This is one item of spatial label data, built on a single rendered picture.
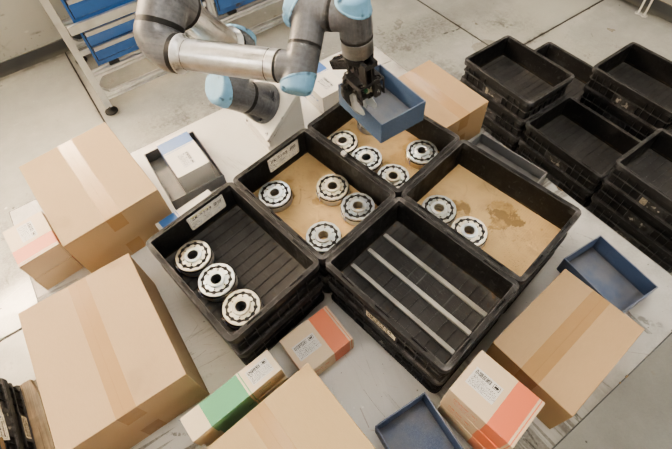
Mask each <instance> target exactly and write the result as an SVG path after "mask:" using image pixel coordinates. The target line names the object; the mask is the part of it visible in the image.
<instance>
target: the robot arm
mask: <svg viewBox="0 0 672 449"><path fill-rule="evenodd" d="M282 9H283V14H282V16H283V21H284V23H285V25H286V26H287V27H290V34H289V39H288V44H287V49H280V48H272V47H262V46H256V42H257V38H256V35H255V34H254V33H253V32H252V31H251V30H249V29H247V28H245V27H244V26H241V25H238V24H226V25H225V24H224V23H223V22H221V21H220V20H219V19H218V18H217V17H215V16H214V15H213V14H212V13H211V12H209V11H208V10H207V9H206V8H204V7H203V6H202V4H201V0H138V2H137V8H136V14H135V20H134V24H133V34H134V38H135V41H136V44H137V46H138V47H139V49H140V51H141V52H142V53H143V55H144V56H145V57H146V58H147V59H148V60H149V61H150V62H151V63H153V64H154V65H156V66H157V67H158V68H160V69H162V70H164V71H167V72H170V73H175V74H186V73H188V72H189V71H192V72H199V73H207V74H209V75H207V78H206V81H205V92H206V96H207V97H208V100H209V101H210V102H211V103H212V104H214V105H217V106H219V107H221V108H224V109H229V110H233V111H236V112H239V113H243V114H245V115H246V116H247V117H249V118H250V119H251V120H252V121H254V122H256V123H260V124H265V123H268V122H269V121H271V120H272V119H273V118H274V116H275V115H276V113H277V111H278V108H279V104H280V94H279V91H278V89H277V87H276V86H275V85H274V84H272V83H269V82H274V83H280V90H281V91H283V92H285V93H287V94H291V95H296V96H302V97H306V96H310V95H311V94H312V92H313V88H314V85H315V81H316V78H317V70H318V64H319V59H320V54H321V49H322V44H323V38H324V33H325V32H339V36H340V44H341V51H342V54H338V55H336V56H334V57H333V59H331V60H330V61H329V63H330V65H331V67H332V70H347V71H346V72H344V75H343V77H342V80H343V81H342V83H343V84H342V85H341V95H342V97H343V99H344V100H345V101H346V102H347V104H348V105H349V106H350V107H351V108H352V110H353V111H354V112H355V113H357V114H359V115H361V114H362V115H365V113H364V110H363V109H362V107H361V106H363V107H365V108H367V105H369V106H371V107H373V108H377V103H376V102H375V100H374V99H373V96H374V97H375V98H376V97H378V96H380V95H381V91H382V92H383V93H385V82H384V76H383V75H381V74H380V73H379V72H378V71H377V70H375V69H374V67H376V66H377V65H378V61H377V60H376V59H375V58H374V40H373V22H372V12H373V8H372V5H371V0H284V3H283V8H282ZM185 32H186V33H187V34H189V35H190V36H192V37H193V38H195V39H190V38H189V36H188V35H186V34H184V33H185ZM250 79H252V80H259V81H260V82H252V81H250ZM381 80H382V81H383V88H382V87H381V83H380V82H381ZM266 81H267V82H266Z"/></svg>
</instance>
